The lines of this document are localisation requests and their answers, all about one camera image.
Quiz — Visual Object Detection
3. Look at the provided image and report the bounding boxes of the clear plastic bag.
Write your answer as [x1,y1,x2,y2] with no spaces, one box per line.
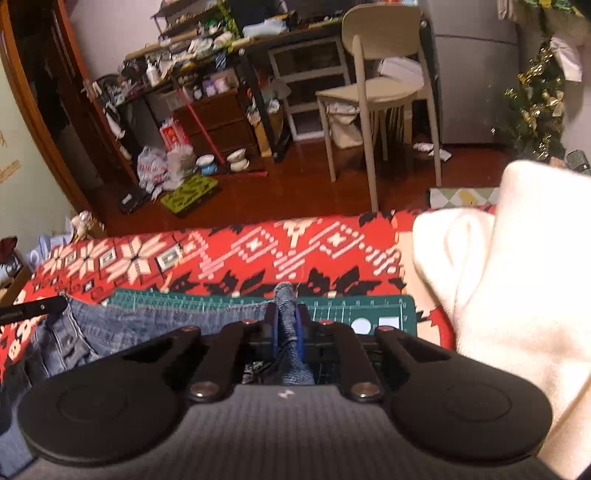
[166,144,197,190]

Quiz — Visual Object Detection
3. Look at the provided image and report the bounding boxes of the dark patterned box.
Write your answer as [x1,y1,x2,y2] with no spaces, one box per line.
[566,150,591,176]

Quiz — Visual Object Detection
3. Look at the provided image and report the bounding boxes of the beige chair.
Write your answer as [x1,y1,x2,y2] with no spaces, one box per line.
[315,4,443,212]

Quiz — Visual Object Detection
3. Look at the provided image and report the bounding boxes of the blue denim jeans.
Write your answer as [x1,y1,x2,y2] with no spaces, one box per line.
[0,282,319,480]

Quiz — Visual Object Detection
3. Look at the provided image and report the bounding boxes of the brown wooden drawer chest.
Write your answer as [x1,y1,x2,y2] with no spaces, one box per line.
[173,88,259,162]

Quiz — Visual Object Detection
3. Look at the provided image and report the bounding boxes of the white storage cabinet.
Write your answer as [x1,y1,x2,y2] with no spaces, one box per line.
[268,36,358,141]

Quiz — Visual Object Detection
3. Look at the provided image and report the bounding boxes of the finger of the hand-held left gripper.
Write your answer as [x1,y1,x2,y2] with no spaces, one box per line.
[0,296,69,326]

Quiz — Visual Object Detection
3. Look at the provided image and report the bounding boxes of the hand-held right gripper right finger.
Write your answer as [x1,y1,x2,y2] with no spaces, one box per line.
[295,302,458,402]

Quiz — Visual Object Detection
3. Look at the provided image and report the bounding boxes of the brown paper bag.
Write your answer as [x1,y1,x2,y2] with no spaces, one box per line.
[252,117,275,160]

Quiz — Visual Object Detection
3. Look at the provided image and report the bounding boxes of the green cutting mat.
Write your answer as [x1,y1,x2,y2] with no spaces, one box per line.
[107,290,419,344]

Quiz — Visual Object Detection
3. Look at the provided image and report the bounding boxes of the beige curtain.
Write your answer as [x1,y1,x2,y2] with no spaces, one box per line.
[496,0,591,51]

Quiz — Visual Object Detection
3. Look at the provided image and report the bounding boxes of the white crumpled wrapper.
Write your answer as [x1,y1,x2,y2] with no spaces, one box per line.
[413,142,451,162]

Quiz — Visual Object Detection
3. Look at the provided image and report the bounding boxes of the green christmas printed cloth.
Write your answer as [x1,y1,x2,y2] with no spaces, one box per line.
[524,0,591,19]

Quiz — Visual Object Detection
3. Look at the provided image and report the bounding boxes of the cluttered black metal table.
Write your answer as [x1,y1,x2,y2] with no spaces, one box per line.
[90,0,247,121]

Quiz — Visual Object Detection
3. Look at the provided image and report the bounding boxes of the red patterned blanket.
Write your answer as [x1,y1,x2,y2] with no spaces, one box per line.
[0,210,499,384]

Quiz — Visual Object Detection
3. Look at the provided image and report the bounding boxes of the white plastic bag red print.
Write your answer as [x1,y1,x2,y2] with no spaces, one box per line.
[137,146,169,190]

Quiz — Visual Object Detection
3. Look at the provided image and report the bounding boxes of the geometric patterned floor mat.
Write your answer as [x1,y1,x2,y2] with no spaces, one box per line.
[427,187,502,210]

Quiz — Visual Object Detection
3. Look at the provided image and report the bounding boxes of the white pet bowl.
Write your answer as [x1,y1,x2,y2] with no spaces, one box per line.
[226,148,251,172]

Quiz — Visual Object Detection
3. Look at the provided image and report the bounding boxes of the black desk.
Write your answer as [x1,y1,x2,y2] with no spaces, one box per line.
[231,16,435,162]

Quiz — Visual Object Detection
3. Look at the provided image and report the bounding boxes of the tinsel christmas decoration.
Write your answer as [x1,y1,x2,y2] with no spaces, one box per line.
[492,39,568,162]

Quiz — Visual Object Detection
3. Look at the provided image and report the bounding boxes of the small cardboard box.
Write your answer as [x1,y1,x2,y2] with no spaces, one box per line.
[0,249,35,308]

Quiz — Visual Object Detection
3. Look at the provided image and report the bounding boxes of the red broom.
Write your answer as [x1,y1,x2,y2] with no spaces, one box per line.
[177,88,269,181]

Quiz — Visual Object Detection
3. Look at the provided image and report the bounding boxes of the black flat case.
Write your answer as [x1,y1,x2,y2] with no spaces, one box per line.
[117,187,153,215]

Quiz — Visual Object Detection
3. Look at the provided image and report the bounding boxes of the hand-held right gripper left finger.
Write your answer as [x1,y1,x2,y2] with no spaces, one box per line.
[121,302,280,403]

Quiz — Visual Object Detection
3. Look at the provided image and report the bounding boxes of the cream white sweater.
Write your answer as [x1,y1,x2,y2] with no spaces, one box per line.
[411,159,591,480]

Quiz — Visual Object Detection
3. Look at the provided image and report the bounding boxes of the loose white papers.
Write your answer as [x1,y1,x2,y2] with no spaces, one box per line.
[28,232,77,266]

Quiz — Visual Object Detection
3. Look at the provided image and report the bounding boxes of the light blue cloth bundle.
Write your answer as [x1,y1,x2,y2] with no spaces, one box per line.
[242,16,289,38]

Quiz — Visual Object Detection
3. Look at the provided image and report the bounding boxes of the red paper box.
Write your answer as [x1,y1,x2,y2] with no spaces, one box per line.
[159,117,191,151]

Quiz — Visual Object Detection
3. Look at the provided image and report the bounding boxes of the canvas tote bag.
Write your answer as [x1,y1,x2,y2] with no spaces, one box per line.
[327,102,363,149]

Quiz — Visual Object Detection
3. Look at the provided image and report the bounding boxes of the black monitor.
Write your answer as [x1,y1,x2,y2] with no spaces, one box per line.
[231,0,352,28]

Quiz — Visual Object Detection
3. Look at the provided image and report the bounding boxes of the grey refrigerator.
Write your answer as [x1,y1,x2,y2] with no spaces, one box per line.
[422,0,520,146]

